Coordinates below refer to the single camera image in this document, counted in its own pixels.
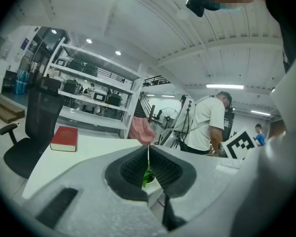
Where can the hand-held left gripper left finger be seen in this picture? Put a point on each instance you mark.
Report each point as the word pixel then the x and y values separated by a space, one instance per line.
pixel 93 196

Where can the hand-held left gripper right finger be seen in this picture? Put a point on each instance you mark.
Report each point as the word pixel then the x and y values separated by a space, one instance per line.
pixel 207 191

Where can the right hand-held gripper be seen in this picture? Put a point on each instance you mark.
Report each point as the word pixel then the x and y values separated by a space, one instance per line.
pixel 239 146

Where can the green potted plant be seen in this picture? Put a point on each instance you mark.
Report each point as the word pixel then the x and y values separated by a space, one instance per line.
pixel 148 178

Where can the white square table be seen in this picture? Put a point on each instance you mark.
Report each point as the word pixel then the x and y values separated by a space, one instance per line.
pixel 88 149

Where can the red hardcover book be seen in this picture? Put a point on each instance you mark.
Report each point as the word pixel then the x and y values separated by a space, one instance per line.
pixel 64 138

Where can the white metal shelving rack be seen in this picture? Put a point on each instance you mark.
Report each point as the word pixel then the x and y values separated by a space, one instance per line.
pixel 106 122

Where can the black standing fan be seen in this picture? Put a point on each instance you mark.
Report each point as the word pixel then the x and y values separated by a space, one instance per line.
pixel 169 117

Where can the pink cloth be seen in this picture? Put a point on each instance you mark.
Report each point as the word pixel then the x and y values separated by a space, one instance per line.
pixel 141 130

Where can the black mesh office chair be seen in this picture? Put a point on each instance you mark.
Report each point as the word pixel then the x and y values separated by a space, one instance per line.
pixel 42 115

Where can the green rice cooker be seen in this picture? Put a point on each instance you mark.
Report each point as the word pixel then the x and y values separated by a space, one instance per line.
pixel 113 100
pixel 76 65
pixel 71 87
pixel 90 70

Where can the dark staircase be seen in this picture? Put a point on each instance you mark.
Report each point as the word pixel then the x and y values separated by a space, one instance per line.
pixel 143 105

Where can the blue woven bag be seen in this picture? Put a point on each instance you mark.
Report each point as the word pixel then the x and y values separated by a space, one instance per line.
pixel 22 83

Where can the person's black clothing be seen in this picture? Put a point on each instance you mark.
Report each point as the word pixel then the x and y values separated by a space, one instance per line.
pixel 291 13

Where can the black head-mounted camera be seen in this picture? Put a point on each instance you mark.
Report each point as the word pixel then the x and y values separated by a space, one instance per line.
pixel 195 6

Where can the blue wall poster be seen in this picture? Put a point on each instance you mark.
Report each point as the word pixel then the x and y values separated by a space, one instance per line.
pixel 25 44

